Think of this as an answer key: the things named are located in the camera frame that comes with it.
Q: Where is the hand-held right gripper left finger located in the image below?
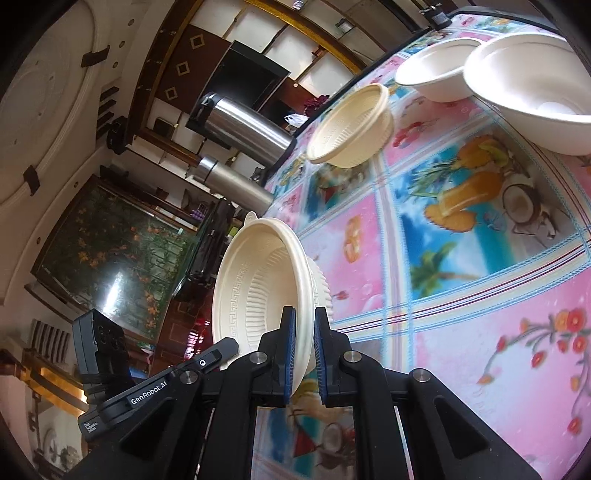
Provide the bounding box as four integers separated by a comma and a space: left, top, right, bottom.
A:
65, 305, 298, 480

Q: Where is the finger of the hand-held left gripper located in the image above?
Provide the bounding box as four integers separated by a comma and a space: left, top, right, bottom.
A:
173, 337, 239, 384

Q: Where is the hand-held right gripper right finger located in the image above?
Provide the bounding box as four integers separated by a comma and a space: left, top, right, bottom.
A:
313, 305, 543, 480

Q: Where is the cream ribbed plastic bowl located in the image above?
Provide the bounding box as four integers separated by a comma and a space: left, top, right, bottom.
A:
211, 211, 334, 409
305, 83, 394, 169

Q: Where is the black glossy tray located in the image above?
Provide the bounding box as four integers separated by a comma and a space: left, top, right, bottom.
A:
185, 200, 236, 282

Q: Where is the fruit print tablecloth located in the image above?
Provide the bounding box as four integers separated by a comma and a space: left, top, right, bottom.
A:
252, 11, 591, 480

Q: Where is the slim steel thermos flask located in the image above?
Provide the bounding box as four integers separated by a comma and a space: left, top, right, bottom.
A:
198, 154, 275, 217

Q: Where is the large steel thermos jug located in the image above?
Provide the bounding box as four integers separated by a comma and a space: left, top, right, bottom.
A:
190, 92, 297, 169

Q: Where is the black flat television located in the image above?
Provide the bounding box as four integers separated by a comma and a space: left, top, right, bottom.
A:
185, 40, 291, 148

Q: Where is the small black cylindrical device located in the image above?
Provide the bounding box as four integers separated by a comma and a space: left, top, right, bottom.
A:
418, 4, 455, 31

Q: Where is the wooden wall shelf unit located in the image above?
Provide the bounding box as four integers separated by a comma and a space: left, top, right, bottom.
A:
240, 0, 416, 75

